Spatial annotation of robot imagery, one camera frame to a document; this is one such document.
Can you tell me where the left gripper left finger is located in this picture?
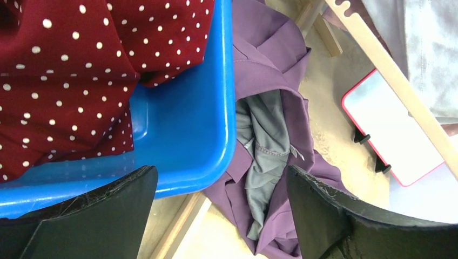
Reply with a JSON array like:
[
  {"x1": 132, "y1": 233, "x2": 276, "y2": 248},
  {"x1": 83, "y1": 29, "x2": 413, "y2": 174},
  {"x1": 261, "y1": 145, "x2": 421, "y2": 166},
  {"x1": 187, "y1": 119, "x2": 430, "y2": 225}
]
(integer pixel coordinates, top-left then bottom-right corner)
[{"x1": 1, "y1": 166, "x2": 158, "y2": 258}]

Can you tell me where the wooden hanger with shirt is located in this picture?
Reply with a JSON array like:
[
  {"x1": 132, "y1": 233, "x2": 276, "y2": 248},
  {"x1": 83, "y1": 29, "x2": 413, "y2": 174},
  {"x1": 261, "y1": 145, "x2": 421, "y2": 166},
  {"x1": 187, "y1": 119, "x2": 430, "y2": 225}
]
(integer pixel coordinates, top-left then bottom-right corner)
[{"x1": 326, "y1": 0, "x2": 457, "y2": 178}]

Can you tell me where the whiteboard with pink frame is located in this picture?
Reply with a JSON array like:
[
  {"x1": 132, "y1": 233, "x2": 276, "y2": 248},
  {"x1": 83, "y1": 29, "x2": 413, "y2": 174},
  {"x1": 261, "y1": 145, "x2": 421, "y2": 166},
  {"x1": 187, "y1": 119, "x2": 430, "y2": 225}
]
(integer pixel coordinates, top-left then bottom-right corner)
[{"x1": 341, "y1": 70, "x2": 451, "y2": 187}]

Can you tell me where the red polka dot skirt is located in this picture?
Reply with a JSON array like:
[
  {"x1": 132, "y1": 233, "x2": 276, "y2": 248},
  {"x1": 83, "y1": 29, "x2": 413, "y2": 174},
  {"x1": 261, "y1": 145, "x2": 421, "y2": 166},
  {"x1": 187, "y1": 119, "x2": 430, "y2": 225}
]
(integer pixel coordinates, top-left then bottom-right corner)
[{"x1": 1, "y1": 0, "x2": 215, "y2": 183}]

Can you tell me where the purple shirt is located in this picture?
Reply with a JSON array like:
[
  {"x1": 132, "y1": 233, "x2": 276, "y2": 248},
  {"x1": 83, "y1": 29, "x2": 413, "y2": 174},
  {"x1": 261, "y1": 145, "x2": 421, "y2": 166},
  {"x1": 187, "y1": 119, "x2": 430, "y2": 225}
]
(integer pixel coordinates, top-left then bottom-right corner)
[{"x1": 204, "y1": 1, "x2": 345, "y2": 258}]

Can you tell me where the grey white t-shirt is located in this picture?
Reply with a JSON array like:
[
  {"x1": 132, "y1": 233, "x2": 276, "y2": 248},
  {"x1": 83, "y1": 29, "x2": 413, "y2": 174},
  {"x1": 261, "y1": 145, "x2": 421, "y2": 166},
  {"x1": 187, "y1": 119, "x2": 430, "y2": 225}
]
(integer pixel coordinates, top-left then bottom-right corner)
[{"x1": 363, "y1": 0, "x2": 457, "y2": 124}]

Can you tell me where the blue plastic bin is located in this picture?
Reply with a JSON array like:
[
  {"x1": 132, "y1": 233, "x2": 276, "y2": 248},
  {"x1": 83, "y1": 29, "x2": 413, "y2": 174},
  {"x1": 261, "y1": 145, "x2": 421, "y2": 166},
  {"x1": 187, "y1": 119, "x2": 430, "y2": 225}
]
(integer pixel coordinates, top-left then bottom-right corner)
[{"x1": 1, "y1": 1, "x2": 236, "y2": 219}]

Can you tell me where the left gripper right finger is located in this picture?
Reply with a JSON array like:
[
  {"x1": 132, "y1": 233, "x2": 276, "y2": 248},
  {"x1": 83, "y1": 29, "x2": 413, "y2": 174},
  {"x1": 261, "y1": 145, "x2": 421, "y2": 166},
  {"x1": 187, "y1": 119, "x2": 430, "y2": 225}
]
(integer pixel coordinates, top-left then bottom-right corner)
[{"x1": 286, "y1": 166, "x2": 457, "y2": 258}]

